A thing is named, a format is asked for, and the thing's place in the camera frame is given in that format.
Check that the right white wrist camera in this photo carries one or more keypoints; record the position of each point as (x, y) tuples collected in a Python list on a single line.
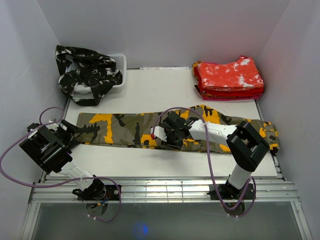
[(158, 132)]

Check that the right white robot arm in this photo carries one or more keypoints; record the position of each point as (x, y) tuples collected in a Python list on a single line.
[(246, 145)]

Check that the white plastic basket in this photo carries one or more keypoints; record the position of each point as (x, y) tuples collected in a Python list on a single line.
[(117, 72)]

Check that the red folded trousers stack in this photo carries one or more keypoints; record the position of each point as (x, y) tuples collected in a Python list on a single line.
[(227, 95)]

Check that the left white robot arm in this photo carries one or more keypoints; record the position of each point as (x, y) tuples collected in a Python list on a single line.
[(50, 147)]

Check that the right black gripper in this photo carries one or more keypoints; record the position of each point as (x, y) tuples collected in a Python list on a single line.
[(179, 145)]

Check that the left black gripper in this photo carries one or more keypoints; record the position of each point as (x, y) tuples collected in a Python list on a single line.
[(71, 131)]

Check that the orange green camouflage trousers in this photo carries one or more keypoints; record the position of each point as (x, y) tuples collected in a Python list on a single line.
[(132, 130)]

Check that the black white camouflage trousers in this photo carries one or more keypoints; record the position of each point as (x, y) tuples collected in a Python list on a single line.
[(87, 72)]

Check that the aluminium rail frame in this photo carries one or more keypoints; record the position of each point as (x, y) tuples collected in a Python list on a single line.
[(167, 191)]

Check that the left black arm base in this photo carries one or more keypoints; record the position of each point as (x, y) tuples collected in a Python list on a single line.
[(112, 193)]

